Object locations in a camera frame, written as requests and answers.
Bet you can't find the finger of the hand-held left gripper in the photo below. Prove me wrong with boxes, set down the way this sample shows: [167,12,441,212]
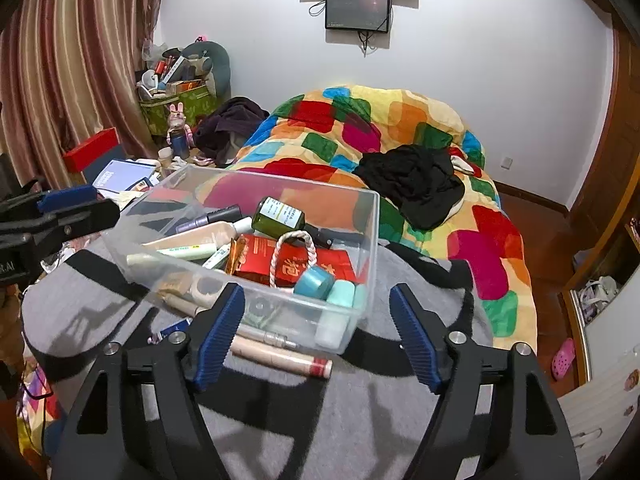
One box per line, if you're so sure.
[0,184,99,217]
[0,199,121,252]

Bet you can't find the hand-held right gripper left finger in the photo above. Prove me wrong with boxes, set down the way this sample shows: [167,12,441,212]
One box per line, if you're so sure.
[50,282,247,480]

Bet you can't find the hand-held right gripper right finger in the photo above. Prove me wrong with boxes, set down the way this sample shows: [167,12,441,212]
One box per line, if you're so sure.
[389,284,581,480]

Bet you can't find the blue eraser packet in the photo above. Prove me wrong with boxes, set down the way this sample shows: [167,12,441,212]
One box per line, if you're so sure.
[159,321,190,343]

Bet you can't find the beige pen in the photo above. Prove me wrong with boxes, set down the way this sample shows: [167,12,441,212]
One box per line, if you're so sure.
[161,291,301,352]

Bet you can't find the white tape roll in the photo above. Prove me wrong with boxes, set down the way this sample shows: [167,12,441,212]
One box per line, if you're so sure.
[192,275,226,301]

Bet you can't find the clear plastic storage box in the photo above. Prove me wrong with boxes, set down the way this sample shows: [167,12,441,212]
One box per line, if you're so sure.
[114,164,381,356]

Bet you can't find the beige tube with red cap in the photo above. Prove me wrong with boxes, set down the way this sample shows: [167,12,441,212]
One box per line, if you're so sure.
[231,335,334,381]

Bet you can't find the tan eraser packet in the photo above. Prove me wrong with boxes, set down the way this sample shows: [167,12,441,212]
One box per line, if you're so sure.
[157,274,198,295]

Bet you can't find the small white tube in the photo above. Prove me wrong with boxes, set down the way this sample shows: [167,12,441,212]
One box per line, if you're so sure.
[202,245,233,271]

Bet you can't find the pale mint white jar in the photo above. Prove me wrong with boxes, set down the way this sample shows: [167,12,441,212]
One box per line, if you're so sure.
[315,310,351,348]

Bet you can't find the red foil packet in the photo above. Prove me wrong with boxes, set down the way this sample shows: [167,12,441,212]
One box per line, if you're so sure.
[225,234,358,288]

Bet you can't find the light green tube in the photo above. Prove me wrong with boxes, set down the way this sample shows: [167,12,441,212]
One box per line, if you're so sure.
[126,242,217,267]

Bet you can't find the peach cosmetic tube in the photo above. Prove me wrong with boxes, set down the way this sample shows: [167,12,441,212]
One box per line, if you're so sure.
[141,217,253,256]

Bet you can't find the blue round jar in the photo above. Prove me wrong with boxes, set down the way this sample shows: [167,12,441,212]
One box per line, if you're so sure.
[293,265,335,298]

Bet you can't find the purple black spray bottle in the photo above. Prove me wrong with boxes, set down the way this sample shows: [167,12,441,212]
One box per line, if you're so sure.
[175,205,242,233]

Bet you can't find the pink white rope loop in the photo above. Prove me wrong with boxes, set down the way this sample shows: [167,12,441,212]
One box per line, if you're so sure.
[268,230,317,288]

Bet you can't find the green glass bottle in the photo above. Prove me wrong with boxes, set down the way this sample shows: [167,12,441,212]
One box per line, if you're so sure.
[251,196,306,241]

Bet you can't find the red box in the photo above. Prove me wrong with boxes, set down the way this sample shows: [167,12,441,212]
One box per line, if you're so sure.
[62,127,123,173]

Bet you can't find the blue notebook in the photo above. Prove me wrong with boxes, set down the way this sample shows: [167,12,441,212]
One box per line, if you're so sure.
[91,159,161,193]

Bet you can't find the grey black striped blanket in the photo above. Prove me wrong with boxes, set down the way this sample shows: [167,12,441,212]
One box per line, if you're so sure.
[20,237,501,480]

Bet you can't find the green storage bin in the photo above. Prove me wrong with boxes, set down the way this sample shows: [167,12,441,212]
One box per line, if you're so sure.
[139,82,221,136]

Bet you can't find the pink rabbit figurine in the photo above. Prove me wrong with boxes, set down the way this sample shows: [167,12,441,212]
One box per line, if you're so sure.
[169,103,193,136]

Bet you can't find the striped curtain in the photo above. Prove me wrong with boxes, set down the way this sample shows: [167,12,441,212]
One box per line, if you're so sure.
[0,0,166,191]

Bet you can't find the pink slipper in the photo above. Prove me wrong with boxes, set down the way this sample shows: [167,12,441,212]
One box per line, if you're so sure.
[551,337,577,381]

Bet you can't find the black garment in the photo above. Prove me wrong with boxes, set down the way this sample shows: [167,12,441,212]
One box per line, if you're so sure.
[352,144,466,231]

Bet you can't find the dark purple garment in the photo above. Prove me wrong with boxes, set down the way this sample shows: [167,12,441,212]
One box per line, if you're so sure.
[194,96,271,168]

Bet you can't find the white shoes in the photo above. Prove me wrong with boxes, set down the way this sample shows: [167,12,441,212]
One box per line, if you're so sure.
[575,275,621,321]

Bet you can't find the white drawer cabinet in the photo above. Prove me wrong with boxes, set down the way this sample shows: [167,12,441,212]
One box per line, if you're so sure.
[555,310,640,480]

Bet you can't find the grey neck pillow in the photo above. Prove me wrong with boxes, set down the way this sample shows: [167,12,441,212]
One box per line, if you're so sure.
[182,41,232,101]

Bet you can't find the colourful patchwork quilt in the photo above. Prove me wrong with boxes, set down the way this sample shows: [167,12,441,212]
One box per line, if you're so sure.
[227,85,538,353]

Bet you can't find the small wall monitor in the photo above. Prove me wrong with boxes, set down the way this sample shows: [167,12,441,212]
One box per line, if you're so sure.
[325,0,392,32]

